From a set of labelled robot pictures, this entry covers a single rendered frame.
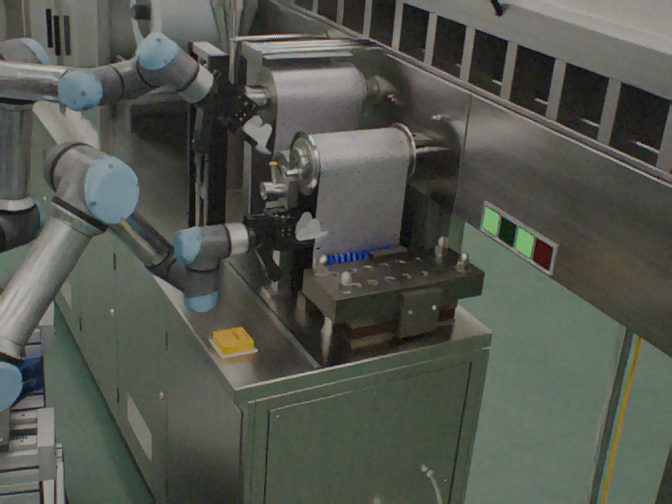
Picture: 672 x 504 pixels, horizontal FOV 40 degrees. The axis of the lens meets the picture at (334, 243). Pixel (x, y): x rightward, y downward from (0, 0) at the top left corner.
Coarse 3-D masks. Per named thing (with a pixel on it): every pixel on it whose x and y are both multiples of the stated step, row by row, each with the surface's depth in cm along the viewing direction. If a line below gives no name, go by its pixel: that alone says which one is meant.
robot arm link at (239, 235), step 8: (232, 224) 202; (240, 224) 202; (232, 232) 200; (240, 232) 201; (232, 240) 200; (240, 240) 200; (248, 240) 202; (232, 248) 200; (240, 248) 201; (248, 248) 203; (232, 256) 203
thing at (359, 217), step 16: (320, 192) 209; (336, 192) 211; (352, 192) 214; (368, 192) 216; (384, 192) 218; (400, 192) 220; (320, 208) 211; (336, 208) 213; (352, 208) 215; (368, 208) 218; (384, 208) 220; (400, 208) 222; (320, 224) 213; (336, 224) 215; (352, 224) 217; (368, 224) 220; (384, 224) 222; (400, 224) 224; (320, 240) 215; (336, 240) 217; (352, 240) 219; (368, 240) 222; (384, 240) 224
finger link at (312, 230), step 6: (312, 222) 209; (318, 222) 210; (306, 228) 209; (312, 228) 210; (318, 228) 211; (300, 234) 209; (306, 234) 210; (312, 234) 211; (318, 234) 211; (324, 234) 212; (318, 240) 211
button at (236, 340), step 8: (240, 328) 205; (216, 336) 202; (224, 336) 202; (232, 336) 202; (240, 336) 202; (248, 336) 202; (216, 344) 202; (224, 344) 199; (232, 344) 199; (240, 344) 200; (248, 344) 200; (224, 352) 198; (232, 352) 199
